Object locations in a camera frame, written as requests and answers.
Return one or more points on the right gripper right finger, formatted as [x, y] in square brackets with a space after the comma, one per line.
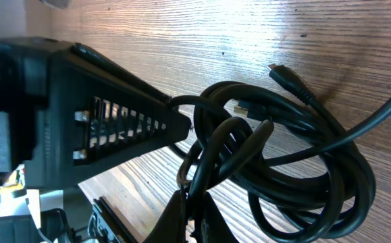
[209, 225]

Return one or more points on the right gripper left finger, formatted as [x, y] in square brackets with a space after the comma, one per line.
[97, 116]

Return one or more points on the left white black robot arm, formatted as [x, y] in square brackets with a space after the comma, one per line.
[103, 226]

